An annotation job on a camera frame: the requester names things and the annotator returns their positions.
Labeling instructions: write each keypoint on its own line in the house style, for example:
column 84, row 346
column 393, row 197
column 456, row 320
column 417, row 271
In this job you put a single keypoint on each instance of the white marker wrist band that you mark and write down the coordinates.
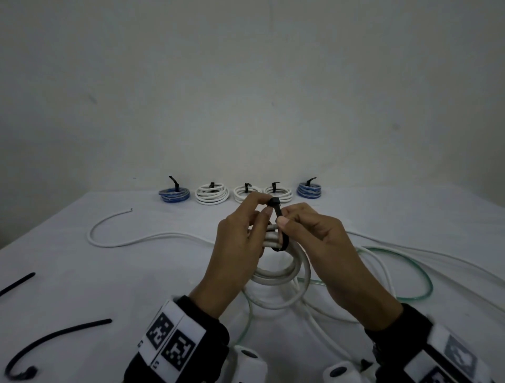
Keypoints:
column 453, row 355
column 173, row 335

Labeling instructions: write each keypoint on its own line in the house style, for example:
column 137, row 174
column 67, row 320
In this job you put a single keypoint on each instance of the person's left forearm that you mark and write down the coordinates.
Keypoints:
column 213, row 335

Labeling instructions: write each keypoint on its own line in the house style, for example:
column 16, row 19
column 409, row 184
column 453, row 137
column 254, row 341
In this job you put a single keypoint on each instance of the person's right forearm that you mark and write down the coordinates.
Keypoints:
column 398, row 335

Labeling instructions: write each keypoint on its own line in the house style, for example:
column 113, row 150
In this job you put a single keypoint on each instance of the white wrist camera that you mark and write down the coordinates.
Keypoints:
column 248, row 367
column 341, row 375

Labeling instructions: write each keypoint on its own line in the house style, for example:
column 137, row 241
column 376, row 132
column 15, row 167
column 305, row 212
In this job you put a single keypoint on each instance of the person's left thumb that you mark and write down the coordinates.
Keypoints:
column 263, row 221

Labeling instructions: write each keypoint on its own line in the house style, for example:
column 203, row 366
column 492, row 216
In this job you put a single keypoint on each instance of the person's left hand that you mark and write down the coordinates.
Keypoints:
column 231, row 252

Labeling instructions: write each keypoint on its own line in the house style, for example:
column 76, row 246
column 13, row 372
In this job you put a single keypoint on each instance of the person's right hand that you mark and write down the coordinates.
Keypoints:
column 335, row 260

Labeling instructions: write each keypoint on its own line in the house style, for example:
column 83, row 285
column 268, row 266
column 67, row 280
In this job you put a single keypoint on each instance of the person's right thumb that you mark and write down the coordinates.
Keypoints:
column 288, row 227

